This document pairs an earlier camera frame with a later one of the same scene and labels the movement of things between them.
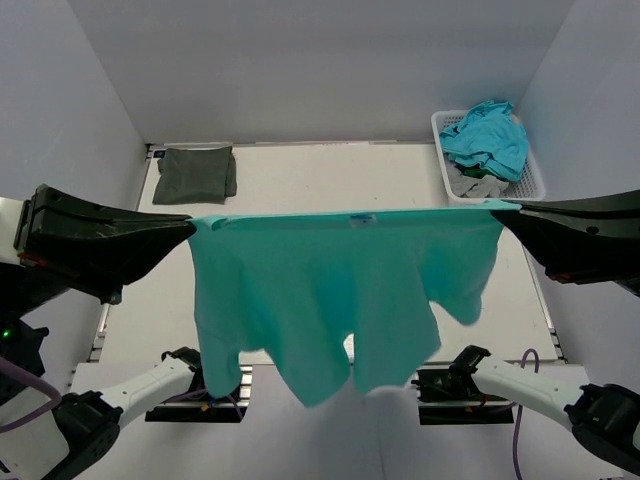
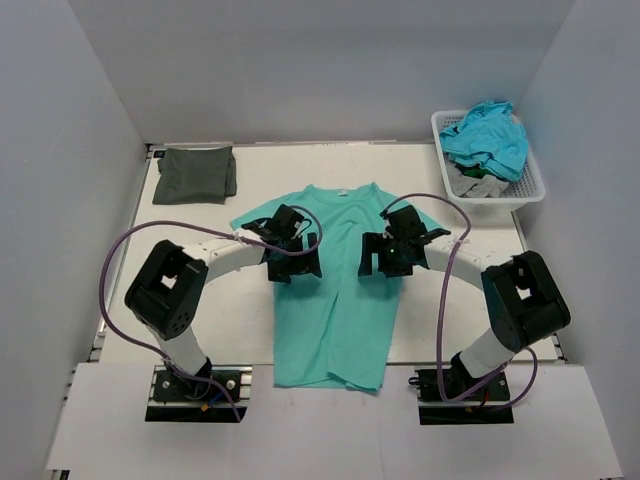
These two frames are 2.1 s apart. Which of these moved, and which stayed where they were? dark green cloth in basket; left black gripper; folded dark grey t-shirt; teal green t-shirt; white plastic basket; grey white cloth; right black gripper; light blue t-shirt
Moved: right black gripper; left black gripper; teal green t-shirt
Stayed: light blue t-shirt; folded dark grey t-shirt; dark green cloth in basket; white plastic basket; grey white cloth
